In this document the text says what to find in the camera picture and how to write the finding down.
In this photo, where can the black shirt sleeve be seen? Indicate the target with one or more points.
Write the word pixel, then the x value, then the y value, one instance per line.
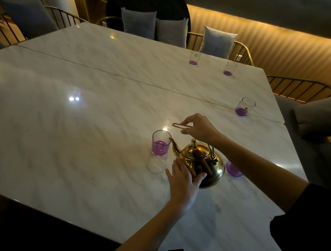
pixel 305 219

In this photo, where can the person's left forearm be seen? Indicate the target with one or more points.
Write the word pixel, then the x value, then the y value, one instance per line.
pixel 155 230

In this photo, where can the person's right hand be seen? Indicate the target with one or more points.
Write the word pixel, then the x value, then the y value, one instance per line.
pixel 203 129

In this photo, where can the black round chair back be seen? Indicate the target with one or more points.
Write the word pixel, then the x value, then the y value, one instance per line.
pixel 165 10

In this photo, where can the glass with red mark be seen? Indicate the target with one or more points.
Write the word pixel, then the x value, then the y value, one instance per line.
pixel 244 107

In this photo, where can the person's right forearm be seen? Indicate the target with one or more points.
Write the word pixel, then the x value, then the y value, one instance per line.
pixel 258 170

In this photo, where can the glass with purple liquid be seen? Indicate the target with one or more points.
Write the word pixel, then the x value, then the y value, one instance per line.
pixel 229 69
pixel 160 144
pixel 194 59
pixel 233 170

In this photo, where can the dark blue cushion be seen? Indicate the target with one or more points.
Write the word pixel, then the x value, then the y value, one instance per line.
pixel 29 16

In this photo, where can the grey cushion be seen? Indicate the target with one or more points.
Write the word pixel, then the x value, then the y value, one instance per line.
pixel 217 42
pixel 139 23
pixel 172 33
pixel 314 117

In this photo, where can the person's left little finger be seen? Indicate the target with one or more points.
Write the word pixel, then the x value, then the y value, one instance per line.
pixel 168 174

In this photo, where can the gold metal teapot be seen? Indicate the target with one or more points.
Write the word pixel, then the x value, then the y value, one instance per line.
pixel 210 165

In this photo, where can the person's left hand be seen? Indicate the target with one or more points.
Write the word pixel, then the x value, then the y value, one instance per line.
pixel 183 187

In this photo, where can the person's left middle finger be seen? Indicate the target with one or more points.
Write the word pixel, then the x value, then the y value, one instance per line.
pixel 180 166

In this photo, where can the person's right thumb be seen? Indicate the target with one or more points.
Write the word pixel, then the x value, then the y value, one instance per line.
pixel 186 131

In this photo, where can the person's left thumb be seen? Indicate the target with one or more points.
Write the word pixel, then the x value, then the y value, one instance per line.
pixel 199 179

